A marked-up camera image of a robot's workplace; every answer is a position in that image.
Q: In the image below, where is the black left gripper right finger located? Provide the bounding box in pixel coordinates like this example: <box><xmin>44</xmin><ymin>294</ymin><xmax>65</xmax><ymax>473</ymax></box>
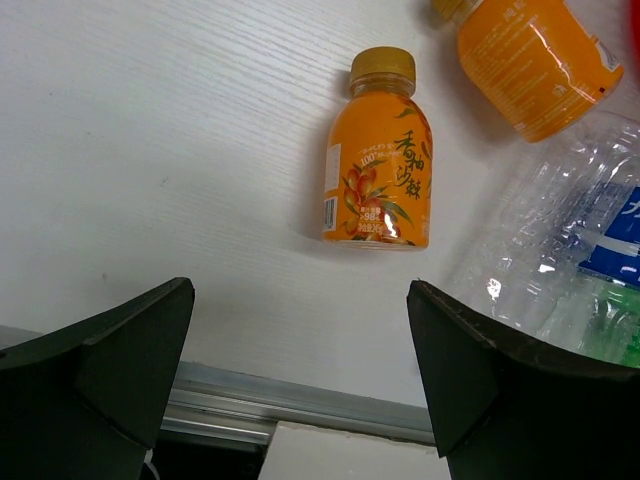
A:
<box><xmin>407</xmin><ymin>280</ymin><xmax>639</xmax><ymax>479</ymax></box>

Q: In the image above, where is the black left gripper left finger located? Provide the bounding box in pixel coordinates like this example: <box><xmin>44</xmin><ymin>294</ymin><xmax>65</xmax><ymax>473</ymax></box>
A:
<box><xmin>1</xmin><ymin>277</ymin><xmax>195</xmax><ymax>479</ymax></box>

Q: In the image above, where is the green plastic bottle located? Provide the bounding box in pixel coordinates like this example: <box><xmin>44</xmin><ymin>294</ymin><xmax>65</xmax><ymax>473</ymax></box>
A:
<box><xmin>539</xmin><ymin>279</ymin><xmax>640</xmax><ymax>369</ymax></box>

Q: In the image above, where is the clear blue label water bottle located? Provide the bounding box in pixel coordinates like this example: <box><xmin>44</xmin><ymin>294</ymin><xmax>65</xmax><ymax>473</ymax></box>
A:
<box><xmin>451</xmin><ymin>112</ymin><xmax>639</xmax><ymax>339</ymax></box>

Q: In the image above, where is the small orange juice bottle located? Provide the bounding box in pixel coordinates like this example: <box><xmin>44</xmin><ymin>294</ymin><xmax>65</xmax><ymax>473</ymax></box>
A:
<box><xmin>322</xmin><ymin>46</ymin><xmax>433</xmax><ymax>250</ymax></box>

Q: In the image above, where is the large orange juice bottle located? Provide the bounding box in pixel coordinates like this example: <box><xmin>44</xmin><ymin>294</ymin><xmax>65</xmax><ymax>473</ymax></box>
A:
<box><xmin>432</xmin><ymin>0</ymin><xmax>624</xmax><ymax>143</ymax></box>

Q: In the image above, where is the red mesh bin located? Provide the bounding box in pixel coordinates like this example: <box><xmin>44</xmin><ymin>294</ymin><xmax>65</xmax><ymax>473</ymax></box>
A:
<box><xmin>622</xmin><ymin>0</ymin><xmax>639</xmax><ymax>74</ymax></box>

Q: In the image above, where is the aluminium table edge rail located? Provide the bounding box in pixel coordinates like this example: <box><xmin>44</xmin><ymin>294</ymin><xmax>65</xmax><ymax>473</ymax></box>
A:
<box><xmin>0</xmin><ymin>324</ymin><xmax>436</xmax><ymax>447</ymax></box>

